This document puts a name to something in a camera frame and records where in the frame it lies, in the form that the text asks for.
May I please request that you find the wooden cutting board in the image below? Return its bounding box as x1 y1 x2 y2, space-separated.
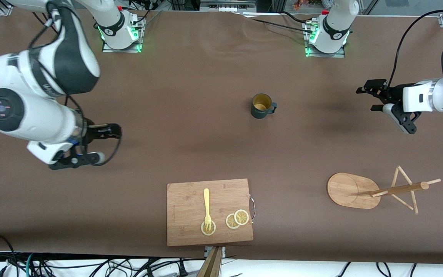
167 178 256 247

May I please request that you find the wooden post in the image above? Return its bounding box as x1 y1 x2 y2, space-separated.
197 246 223 277

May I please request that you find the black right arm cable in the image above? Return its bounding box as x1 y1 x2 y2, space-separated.
29 0 123 167

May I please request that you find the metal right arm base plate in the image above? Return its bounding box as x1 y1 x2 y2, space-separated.
102 17 144 53

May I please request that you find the orange red background object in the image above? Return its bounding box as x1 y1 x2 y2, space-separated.
294 0 322 10

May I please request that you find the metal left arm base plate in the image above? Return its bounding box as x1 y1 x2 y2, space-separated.
305 19 346 58

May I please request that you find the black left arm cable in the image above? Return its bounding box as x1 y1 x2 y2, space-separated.
387 10 443 91

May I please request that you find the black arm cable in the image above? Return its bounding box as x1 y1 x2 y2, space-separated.
29 0 123 167
387 10 443 91

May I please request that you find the wooden cup rack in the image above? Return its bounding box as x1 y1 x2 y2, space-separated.
327 165 441 215

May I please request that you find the yellow plastic fork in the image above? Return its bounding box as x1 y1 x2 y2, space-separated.
203 188 213 232

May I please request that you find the small metal bracket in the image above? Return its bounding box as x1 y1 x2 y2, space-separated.
204 246 226 258

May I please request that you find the dark teal mug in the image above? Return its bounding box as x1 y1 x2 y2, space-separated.
251 93 278 119

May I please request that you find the grey power strip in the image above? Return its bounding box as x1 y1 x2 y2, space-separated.
200 0 256 12

